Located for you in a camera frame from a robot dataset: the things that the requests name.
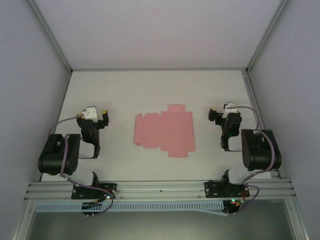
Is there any pink paper box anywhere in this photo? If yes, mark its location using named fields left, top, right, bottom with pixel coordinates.
left=133, top=104, right=196, bottom=159

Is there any black electronics board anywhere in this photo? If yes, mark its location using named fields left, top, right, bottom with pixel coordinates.
left=223, top=199, right=241, bottom=216

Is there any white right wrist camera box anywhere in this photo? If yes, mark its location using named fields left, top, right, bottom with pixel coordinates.
left=223, top=101, right=238, bottom=118

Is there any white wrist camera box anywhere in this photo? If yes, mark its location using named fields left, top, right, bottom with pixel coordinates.
left=223, top=101, right=238, bottom=118
left=82, top=106, right=99, bottom=121

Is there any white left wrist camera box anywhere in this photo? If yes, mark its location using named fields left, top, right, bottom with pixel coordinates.
left=82, top=106, right=99, bottom=121

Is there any aluminium side rail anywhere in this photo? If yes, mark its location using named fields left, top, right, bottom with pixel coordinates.
left=243, top=71, right=285, bottom=180

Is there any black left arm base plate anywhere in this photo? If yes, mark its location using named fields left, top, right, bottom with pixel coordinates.
left=71, top=183, right=118, bottom=200

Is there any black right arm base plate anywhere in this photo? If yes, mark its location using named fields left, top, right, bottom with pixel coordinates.
left=204, top=181, right=251, bottom=199

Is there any aluminium frame crossbar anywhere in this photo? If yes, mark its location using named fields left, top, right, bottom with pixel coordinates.
left=71, top=66, right=248, bottom=73

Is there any aluminium mounting rail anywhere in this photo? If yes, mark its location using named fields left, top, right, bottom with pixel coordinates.
left=24, top=177, right=298, bottom=201

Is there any aluminium frame post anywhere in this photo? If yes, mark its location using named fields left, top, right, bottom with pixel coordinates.
left=245, top=0, right=292, bottom=75
left=26, top=0, right=74, bottom=75

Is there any grey slotted cable duct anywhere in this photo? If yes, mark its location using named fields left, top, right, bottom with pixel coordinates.
left=35, top=201, right=225, bottom=214

